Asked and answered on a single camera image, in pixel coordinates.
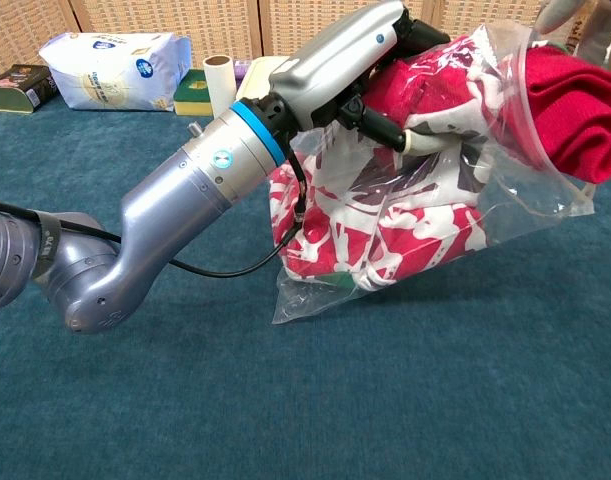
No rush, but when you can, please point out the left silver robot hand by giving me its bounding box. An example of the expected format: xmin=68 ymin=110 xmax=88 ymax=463
xmin=267 ymin=0 xmax=454 ymax=155

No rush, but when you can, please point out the clear plastic zip bag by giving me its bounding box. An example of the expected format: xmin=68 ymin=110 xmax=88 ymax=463
xmin=272 ymin=22 xmax=596 ymax=326

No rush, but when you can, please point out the red white patterned garment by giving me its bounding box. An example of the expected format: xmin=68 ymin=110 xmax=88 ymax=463
xmin=267 ymin=34 xmax=611 ymax=294

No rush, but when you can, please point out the beige lidded lunch box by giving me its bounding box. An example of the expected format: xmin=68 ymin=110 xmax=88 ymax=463
xmin=234 ymin=55 xmax=292 ymax=101

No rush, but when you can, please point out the yellow green sponge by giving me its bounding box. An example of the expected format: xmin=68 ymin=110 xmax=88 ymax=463
xmin=173 ymin=68 xmax=214 ymax=117

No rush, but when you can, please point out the wicker folding screen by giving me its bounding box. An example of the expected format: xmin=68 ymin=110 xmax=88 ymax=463
xmin=0 ymin=0 xmax=611 ymax=84

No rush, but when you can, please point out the blue white tissue pack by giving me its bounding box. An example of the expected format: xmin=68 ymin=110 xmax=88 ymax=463
xmin=38 ymin=32 xmax=193 ymax=112

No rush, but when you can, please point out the clear water bottle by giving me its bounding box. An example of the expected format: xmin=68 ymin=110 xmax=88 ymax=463
xmin=534 ymin=0 xmax=581 ymax=35

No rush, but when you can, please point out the brown patterned tall package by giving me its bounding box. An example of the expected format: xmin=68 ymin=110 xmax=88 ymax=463
xmin=567 ymin=0 xmax=600 ymax=51

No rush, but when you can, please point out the white green printed canister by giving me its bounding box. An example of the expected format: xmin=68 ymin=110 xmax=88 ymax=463
xmin=577 ymin=27 xmax=611 ymax=71

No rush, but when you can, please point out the dark green tin can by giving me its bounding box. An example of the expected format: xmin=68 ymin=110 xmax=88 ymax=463
xmin=0 ymin=63 xmax=60 ymax=114

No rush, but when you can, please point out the teal blue carpet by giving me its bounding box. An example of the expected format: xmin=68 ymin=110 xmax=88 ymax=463
xmin=0 ymin=79 xmax=611 ymax=480

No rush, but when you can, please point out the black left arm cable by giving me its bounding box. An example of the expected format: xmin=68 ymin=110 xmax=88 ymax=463
xmin=0 ymin=149 xmax=312 ymax=277

